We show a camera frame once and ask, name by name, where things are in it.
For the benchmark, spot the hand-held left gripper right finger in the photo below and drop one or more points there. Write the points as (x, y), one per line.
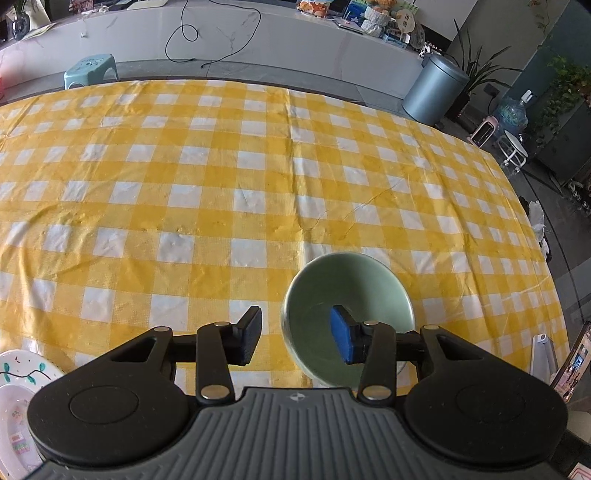
(341, 337)

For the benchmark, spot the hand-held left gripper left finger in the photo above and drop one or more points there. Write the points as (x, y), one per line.
(251, 332)

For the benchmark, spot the green ceramic bowl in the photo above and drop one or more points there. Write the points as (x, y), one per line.
(360, 286)

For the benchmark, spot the painted white plate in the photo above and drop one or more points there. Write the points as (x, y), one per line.
(27, 364)

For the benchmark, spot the small white printed plate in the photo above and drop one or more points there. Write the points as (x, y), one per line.
(14, 415)

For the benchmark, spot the yellow checked tablecloth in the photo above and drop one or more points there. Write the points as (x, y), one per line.
(231, 184)

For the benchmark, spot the white phone stand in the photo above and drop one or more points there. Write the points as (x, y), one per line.
(542, 355)

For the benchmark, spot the white crumpled cloth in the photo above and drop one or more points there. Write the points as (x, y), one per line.
(538, 221)

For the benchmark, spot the phone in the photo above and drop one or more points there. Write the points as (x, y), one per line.
(575, 364)

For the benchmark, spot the pink small heater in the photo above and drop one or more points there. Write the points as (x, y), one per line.
(485, 131)

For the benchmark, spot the white round stool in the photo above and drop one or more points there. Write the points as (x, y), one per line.
(515, 145)

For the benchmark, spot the grey trash bin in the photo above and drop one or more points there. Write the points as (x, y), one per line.
(429, 92)

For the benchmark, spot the water jug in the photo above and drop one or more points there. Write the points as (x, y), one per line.
(512, 115)

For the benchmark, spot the long-leaved potted plant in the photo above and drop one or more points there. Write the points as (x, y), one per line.
(475, 69)

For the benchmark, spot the teal plastic stool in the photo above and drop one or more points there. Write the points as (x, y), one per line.
(90, 62)

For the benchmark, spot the plush toy in white pot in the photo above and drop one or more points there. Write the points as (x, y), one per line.
(376, 21)

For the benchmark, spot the blue box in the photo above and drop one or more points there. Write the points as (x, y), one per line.
(356, 9)

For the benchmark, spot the orange snack bag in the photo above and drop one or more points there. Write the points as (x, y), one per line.
(314, 7)

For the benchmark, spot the leafy green plant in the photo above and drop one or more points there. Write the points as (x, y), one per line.
(568, 78)

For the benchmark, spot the aloe plant in glass vase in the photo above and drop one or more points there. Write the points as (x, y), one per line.
(19, 25)

